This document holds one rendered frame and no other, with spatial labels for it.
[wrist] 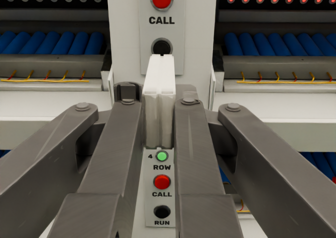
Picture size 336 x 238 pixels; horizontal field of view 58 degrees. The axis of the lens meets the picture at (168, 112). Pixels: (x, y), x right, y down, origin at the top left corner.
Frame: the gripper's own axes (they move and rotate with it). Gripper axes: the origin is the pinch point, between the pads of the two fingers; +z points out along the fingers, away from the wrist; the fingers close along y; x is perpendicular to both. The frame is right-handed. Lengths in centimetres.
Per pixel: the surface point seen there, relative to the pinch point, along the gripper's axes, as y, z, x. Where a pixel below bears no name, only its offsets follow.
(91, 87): -8.3, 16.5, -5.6
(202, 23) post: 3.5, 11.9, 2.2
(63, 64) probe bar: -11.9, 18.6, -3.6
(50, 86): -12.9, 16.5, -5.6
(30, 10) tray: -19.2, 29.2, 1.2
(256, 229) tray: 12.8, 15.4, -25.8
